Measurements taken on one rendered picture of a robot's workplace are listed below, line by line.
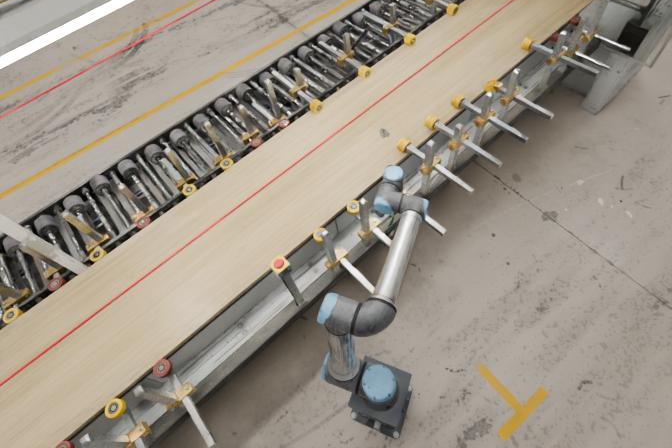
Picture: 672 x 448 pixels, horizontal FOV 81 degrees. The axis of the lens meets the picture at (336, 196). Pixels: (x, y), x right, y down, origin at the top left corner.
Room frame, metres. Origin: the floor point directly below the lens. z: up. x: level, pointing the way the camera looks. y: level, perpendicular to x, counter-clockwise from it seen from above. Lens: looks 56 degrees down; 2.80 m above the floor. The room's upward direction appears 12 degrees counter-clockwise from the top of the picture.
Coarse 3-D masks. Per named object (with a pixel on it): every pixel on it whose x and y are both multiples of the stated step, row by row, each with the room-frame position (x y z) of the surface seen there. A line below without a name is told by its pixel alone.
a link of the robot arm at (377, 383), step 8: (368, 368) 0.32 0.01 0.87; (376, 368) 0.31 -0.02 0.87; (384, 368) 0.31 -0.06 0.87; (360, 376) 0.29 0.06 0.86; (368, 376) 0.29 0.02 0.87; (376, 376) 0.28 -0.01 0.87; (384, 376) 0.27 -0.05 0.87; (392, 376) 0.27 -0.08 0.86; (360, 384) 0.26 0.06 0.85; (368, 384) 0.25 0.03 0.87; (376, 384) 0.25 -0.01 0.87; (384, 384) 0.24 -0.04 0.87; (392, 384) 0.24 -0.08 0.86; (360, 392) 0.23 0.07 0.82; (368, 392) 0.22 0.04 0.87; (376, 392) 0.22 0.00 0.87; (384, 392) 0.21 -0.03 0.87; (392, 392) 0.20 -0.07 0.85; (376, 400) 0.19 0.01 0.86; (384, 400) 0.18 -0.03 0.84
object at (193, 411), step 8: (168, 376) 0.47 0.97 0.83; (176, 376) 0.46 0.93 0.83; (176, 384) 0.43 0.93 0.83; (184, 400) 0.35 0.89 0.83; (192, 408) 0.31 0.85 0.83; (192, 416) 0.28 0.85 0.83; (200, 416) 0.27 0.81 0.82; (200, 424) 0.24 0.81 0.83; (200, 432) 0.21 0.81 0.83; (208, 432) 0.20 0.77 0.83; (208, 440) 0.17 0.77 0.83
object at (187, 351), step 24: (480, 96) 1.87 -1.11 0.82; (456, 120) 1.74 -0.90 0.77; (408, 168) 1.50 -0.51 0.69; (336, 216) 1.17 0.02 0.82; (312, 240) 1.07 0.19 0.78; (264, 288) 0.87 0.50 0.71; (240, 312) 0.77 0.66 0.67; (192, 336) 0.64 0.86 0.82; (216, 336) 0.68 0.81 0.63; (144, 384) 0.48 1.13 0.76; (96, 432) 0.31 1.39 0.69
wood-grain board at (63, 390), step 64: (384, 64) 2.29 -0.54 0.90; (448, 64) 2.16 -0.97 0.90; (512, 64) 2.03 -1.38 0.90; (320, 128) 1.80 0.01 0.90; (384, 128) 1.69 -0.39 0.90; (320, 192) 1.30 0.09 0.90; (128, 256) 1.14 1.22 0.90; (192, 256) 1.06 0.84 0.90; (256, 256) 0.98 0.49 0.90; (64, 320) 0.84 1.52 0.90; (128, 320) 0.77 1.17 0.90; (192, 320) 0.70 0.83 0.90; (64, 384) 0.52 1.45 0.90; (128, 384) 0.46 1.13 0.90
